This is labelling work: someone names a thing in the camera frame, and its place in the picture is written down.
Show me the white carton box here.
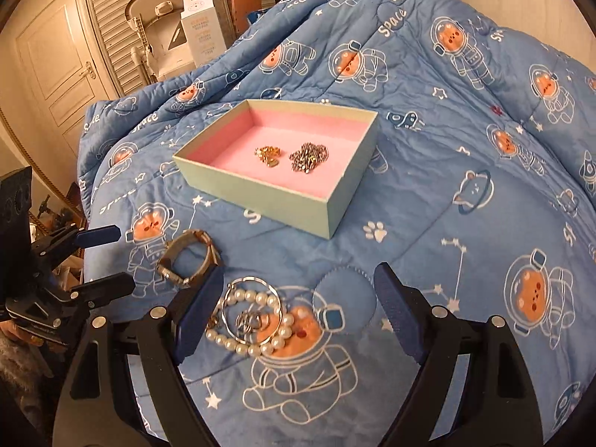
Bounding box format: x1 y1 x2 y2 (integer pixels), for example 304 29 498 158
180 0 228 69

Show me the silver chain necklace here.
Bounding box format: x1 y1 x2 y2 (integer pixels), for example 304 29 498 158
289 142 330 175

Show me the blue astronaut printed blanket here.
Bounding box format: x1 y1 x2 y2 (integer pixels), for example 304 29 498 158
77 0 596 447

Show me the white pearl bracelet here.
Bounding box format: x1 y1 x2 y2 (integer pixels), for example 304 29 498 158
205 288 297 359

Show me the cream louvered closet door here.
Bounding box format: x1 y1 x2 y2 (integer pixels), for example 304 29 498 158
80 0 236 96

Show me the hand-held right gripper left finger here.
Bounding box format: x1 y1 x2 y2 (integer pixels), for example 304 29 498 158
52 265 225 447

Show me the white folded plastic chair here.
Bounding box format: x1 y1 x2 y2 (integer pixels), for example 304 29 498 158
125 0 202 81

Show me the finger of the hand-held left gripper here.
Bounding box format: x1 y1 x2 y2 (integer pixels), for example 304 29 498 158
7 274 136 331
32 225 122 266

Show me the silver ring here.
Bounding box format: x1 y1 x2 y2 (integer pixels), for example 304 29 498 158
236 311 262 337

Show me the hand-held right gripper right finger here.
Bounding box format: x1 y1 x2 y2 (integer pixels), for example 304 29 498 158
374 263 545 447

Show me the cream panelled door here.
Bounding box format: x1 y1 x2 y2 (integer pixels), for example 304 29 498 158
15 0 102 130

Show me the grey furry cloth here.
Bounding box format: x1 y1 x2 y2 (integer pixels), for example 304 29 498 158
0 323 54 396

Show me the silver bangle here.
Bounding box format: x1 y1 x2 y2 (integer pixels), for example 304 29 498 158
221 277 283 342

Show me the pale green box pink lining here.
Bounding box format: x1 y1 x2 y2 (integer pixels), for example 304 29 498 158
172 99 379 241

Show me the beige strap wristwatch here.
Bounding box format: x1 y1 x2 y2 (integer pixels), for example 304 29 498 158
156 229 225 287

